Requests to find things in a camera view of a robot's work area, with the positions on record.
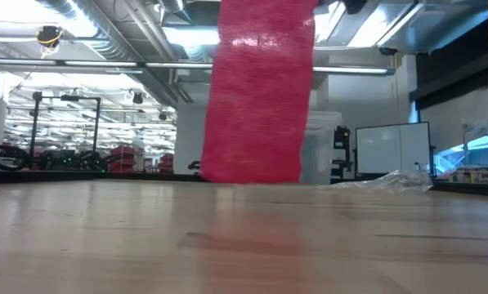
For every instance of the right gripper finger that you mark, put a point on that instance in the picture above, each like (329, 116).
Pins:
(356, 5)

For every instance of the red mesh elastic bandage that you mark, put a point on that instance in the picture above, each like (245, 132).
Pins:
(260, 102)

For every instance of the black background robot arm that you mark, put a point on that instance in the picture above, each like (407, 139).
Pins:
(194, 165)

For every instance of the black equipment stand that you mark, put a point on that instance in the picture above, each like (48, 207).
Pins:
(341, 139)

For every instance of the clear plastic storage box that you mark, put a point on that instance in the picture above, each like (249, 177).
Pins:
(323, 143)

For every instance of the white board on stand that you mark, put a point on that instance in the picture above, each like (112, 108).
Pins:
(390, 149)

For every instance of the clear plastic wrapper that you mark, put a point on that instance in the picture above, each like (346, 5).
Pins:
(395, 181)

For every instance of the long ceiling light bar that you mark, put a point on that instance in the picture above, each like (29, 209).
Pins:
(145, 65)

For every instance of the red storage bin stack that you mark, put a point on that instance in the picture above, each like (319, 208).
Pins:
(123, 159)
(166, 163)

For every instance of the dark background robot station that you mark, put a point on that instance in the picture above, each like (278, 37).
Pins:
(76, 161)

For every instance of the black dome camera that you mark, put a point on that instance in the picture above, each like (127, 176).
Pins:
(388, 51)

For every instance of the black background rig frame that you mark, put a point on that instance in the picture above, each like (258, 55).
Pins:
(98, 122)

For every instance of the black table frame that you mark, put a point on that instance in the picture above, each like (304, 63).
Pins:
(64, 176)

